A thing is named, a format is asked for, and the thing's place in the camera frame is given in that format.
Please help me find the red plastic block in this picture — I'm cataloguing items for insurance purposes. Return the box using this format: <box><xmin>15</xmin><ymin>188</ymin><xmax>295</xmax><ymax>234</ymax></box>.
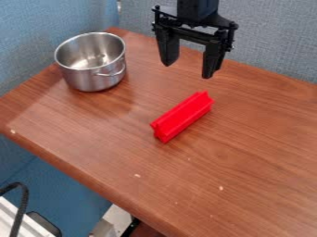
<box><xmin>150</xmin><ymin>91</ymin><xmax>214</xmax><ymax>143</ymax></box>

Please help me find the metal pot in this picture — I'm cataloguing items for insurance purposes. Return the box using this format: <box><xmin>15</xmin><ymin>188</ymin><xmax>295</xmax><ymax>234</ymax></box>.
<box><xmin>55</xmin><ymin>32</ymin><xmax>127</xmax><ymax>93</ymax></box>

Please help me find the white table leg bracket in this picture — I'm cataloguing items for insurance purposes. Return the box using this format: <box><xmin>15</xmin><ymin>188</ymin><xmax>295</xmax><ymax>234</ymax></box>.
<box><xmin>90</xmin><ymin>205</ymin><xmax>134</xmax><ymax>237</ymax></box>

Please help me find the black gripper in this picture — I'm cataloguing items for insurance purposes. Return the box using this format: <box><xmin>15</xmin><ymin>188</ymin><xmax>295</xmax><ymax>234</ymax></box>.
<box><xmin>153</xmin><ymin>0</ymin><xmax>240</xmax><ymax>79</ymax></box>

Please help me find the black cable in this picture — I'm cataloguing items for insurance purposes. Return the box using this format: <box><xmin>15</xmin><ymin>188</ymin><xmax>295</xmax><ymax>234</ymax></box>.
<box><xmin>0</xmin><ymin>181</ymin><xmax>30</xmax><ymax>237</ymax></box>

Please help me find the white box bottom left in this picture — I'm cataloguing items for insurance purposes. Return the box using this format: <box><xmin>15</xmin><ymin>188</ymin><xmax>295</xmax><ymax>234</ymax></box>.
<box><xmin>0</xmin><ymin>197</ymin><xmax>63</xmax><ymax>237</ymax></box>

